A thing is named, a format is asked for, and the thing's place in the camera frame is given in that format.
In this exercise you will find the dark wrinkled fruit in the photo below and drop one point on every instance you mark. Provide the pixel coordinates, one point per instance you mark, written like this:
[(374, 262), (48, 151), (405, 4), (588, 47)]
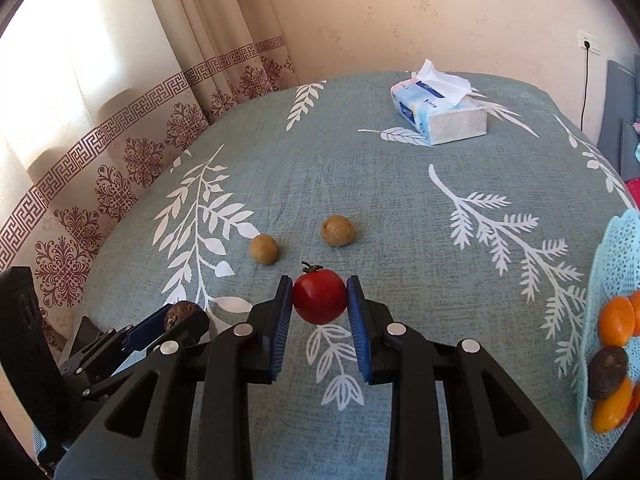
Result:
[(176, 311), (606, 372)]

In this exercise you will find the tissue box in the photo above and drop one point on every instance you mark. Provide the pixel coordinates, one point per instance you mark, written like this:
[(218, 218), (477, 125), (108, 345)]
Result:
[(439, 106)]

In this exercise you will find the large orange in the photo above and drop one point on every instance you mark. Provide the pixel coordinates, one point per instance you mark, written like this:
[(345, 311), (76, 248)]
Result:
[(610, 413)]

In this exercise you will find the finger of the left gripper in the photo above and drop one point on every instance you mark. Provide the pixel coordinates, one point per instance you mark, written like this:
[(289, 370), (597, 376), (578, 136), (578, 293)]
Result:
[(101, 353), (193, 329)]

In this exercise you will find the tan longan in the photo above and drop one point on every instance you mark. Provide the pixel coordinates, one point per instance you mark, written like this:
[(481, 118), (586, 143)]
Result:
[(337, 231), (264, 250)]

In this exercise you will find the pink cloth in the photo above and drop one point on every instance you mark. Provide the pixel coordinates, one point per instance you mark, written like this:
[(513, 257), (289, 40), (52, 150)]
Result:
[(635, 189)]

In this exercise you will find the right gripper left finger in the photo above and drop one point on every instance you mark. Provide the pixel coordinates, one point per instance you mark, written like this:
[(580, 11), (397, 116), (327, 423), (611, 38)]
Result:
[(198, 420)]

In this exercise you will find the grey leaf bedspread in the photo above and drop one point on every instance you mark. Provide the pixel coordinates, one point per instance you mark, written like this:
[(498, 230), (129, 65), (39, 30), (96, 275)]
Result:
[(490, 237)]

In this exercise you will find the patterned beige curtain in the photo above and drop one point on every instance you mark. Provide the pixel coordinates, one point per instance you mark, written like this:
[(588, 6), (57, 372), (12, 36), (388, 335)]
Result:
[(98, 98)]

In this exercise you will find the white wall socket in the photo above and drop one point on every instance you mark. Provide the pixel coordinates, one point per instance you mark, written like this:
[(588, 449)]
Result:
[(589, 43)]

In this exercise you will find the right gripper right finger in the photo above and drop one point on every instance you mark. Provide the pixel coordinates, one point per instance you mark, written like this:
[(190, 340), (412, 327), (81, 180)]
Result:
[(452, 406)]

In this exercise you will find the mandarin orange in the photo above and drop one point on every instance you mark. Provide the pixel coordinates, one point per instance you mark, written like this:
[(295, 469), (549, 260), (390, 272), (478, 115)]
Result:
[(616, 322), (634, 299)]

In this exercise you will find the grey cushion left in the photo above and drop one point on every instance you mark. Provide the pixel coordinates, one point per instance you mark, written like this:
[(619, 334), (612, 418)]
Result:
[(619, 105)]

